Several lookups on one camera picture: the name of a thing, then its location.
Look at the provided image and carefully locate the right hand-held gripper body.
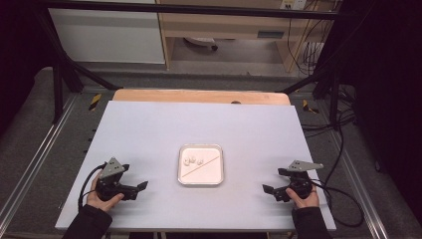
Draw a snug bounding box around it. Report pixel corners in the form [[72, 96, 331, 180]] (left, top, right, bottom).
[[278, 159, 324, 203]]

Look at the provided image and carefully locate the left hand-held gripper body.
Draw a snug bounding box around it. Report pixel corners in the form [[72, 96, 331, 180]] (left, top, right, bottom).
[[95, 156, 139, 202]]

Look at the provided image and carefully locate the person's right hand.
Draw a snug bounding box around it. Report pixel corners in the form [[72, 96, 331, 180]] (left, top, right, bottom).
[[285, 186, 320, 210]]

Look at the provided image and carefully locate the person's left hand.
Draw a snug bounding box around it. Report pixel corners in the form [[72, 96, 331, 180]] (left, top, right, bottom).
[[86, 173, 125, 213]]

